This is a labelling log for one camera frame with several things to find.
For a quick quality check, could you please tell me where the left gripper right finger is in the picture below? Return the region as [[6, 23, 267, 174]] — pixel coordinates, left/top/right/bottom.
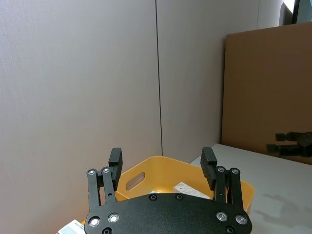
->
[[200, 147, 245, 213]]

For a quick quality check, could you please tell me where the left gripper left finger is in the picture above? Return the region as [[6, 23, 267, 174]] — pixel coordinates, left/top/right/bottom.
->
[[86, 147, 123, 216]]

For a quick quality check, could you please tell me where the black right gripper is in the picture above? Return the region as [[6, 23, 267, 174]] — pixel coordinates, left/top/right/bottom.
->
[[266, 131, 312, 158]]

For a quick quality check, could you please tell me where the white printed box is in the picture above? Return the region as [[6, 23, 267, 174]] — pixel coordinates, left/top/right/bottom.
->
[[172, 181, 212, 200]]

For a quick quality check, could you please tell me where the yellow plastic bin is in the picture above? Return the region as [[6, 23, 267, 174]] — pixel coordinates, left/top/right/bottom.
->
[[80, 156, 255, 228]]

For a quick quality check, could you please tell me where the white box with blue print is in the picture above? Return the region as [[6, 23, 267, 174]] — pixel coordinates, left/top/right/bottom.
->
[[58, 219, 86, 234]]

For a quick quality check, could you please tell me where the brown cardboard panel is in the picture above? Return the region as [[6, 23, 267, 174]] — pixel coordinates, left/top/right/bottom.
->
[[220, 21, 312, 166]]

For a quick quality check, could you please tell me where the dark screen with black frame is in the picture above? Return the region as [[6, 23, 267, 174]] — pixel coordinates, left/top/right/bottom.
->
[[279, 0, 312, 26]]

